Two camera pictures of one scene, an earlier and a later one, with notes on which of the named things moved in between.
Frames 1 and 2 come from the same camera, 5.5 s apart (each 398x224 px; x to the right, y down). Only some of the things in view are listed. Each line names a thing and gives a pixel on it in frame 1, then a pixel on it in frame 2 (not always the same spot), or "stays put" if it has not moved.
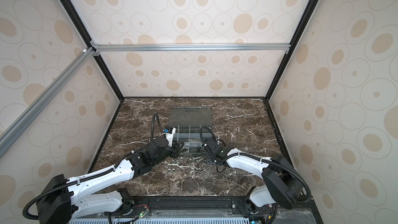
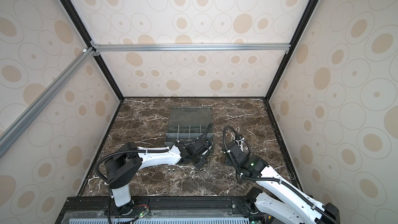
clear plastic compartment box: x=194 y=126 stays put
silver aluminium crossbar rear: x=122 y=47 stays put
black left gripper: x=176 y=151 -> x=203 y=161
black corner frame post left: x=87 y=38 stays put
